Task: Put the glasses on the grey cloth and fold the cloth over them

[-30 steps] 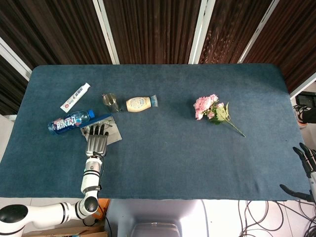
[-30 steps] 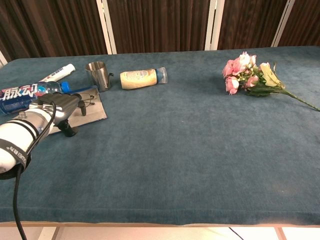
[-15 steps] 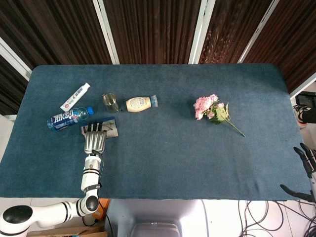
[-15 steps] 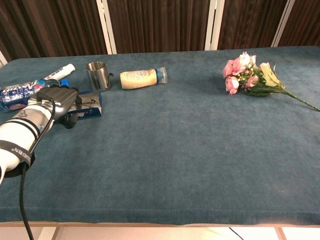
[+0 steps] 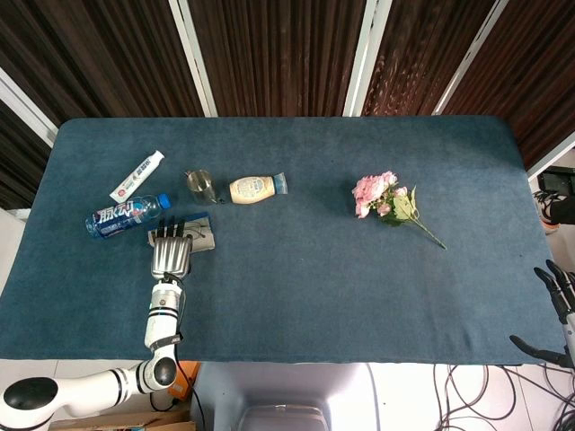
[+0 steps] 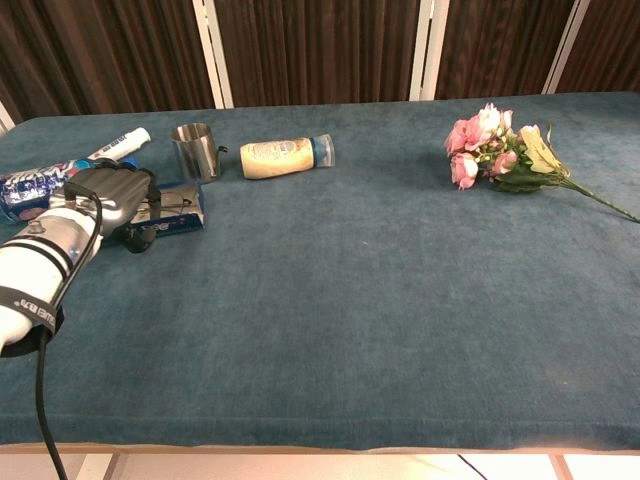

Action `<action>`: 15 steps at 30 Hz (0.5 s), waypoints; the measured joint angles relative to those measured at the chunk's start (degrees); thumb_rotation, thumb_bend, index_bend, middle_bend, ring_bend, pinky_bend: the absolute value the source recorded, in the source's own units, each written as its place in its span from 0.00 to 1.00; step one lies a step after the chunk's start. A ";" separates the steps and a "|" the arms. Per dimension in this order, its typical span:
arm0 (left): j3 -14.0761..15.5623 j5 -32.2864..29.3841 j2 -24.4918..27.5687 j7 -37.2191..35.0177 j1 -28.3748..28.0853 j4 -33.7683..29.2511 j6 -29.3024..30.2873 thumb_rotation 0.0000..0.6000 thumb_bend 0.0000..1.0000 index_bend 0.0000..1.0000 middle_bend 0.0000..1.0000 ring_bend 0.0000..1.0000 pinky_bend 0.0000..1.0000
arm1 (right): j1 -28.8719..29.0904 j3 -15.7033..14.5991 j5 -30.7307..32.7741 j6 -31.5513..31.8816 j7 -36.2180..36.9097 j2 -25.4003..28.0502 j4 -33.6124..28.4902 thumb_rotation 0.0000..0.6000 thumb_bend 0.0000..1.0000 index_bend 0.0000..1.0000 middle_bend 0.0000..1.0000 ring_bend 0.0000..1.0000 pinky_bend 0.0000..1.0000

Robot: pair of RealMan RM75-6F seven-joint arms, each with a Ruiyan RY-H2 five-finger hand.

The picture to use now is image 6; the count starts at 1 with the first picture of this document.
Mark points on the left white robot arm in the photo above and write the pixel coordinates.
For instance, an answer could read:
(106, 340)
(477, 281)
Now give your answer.
(30, 270)

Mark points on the white toothpaste tube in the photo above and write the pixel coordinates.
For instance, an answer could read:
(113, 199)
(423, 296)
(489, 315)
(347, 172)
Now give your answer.
(127, 141)

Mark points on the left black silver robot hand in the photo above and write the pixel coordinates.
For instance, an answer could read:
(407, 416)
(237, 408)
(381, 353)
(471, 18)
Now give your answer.
(120, 197)

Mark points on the stainless steel cup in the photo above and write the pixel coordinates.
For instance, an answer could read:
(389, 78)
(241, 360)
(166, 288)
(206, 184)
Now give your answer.
(195, 155)

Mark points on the white partition post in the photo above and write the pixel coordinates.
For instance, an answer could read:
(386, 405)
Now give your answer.
(429, 50)
(5, 120)
(567, 45)
(212, 50)

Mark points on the blue plastic drink bottle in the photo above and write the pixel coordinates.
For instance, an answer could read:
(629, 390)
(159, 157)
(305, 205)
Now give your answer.
(30, 192)

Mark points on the black-framed eyeglasses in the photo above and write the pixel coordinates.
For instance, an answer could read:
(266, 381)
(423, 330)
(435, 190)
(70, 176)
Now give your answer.
(175, 204)

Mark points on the cream mayonnaise squeeze bottle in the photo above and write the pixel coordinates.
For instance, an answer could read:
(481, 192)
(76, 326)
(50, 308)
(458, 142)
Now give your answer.
(275, 157)

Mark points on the pink artificial flower bouquet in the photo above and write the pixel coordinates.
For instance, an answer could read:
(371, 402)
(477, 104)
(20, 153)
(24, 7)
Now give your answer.
(480, 145)

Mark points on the blue velvet tablecloth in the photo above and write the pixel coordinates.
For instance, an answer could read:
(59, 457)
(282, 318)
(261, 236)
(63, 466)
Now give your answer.
(350, 300)

